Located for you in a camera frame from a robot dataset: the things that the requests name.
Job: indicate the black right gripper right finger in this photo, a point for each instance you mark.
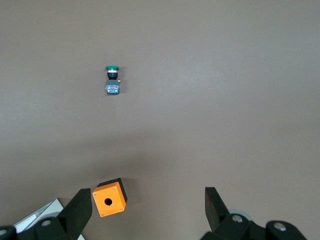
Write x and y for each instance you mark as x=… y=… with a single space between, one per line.
x=217 y=212

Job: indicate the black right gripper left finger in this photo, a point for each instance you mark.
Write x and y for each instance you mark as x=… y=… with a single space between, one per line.
x=72 y=212

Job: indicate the green push button switch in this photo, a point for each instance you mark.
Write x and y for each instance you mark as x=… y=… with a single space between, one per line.
x=112 y=86

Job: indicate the orange button enclosure box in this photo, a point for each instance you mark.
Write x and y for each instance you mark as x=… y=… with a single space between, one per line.
x=110 y=193

